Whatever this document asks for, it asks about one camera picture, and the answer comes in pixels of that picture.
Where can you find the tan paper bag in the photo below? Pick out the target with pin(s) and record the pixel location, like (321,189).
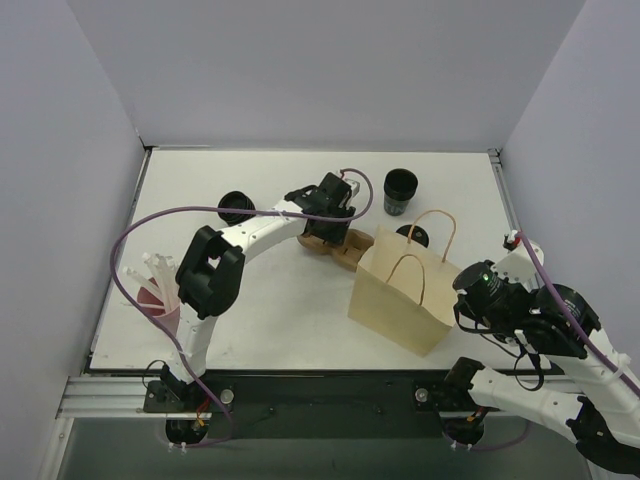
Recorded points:
(403,290)

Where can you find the stack of black lids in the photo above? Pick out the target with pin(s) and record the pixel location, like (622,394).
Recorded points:
(238,206)

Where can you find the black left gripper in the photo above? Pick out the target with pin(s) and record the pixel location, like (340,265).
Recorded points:
(326,231)

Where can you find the pink straw holder cup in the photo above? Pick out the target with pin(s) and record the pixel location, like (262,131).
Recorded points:
(155,307)

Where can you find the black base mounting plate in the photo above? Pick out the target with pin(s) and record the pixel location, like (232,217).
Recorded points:
(321,405)

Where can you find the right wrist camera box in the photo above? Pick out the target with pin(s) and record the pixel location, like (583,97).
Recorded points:
(516,267)

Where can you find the brown pulp cup carrier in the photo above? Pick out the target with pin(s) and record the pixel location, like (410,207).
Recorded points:
(347,255)

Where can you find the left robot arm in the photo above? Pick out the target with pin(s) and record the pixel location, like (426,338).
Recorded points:
(210,274)

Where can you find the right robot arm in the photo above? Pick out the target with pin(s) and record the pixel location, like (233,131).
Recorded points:
(555,324)

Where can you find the stack of black cups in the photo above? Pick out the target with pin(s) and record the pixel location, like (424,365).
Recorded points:
(399,187)

